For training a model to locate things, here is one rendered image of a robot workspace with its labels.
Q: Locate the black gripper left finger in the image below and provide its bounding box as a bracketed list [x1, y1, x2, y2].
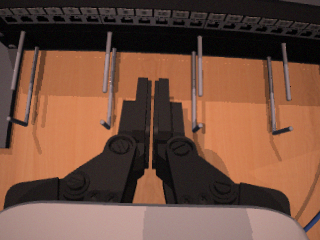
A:
[3, 77, 152, 209]

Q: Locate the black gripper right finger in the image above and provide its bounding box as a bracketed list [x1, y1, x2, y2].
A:
[152, 78, 291, 216]

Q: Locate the blue patch cord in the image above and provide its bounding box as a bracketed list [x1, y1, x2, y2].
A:
[303, 211, 320, 232]

